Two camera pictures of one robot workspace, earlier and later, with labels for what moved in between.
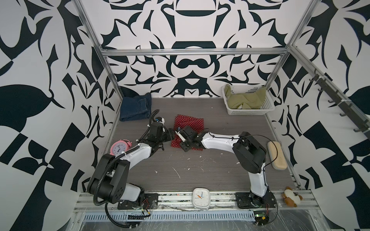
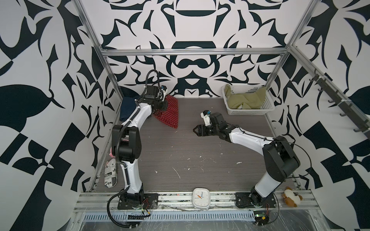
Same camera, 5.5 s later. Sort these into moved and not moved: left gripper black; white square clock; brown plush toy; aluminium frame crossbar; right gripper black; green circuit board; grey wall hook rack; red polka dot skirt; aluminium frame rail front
Moved: red polka dot skirt; right gripper black; left gripper black
Not moved: aluminium frame rail front; aluminium frame crossbar; grey wall hook rack; green circuit board; brown plush toy; white square clock
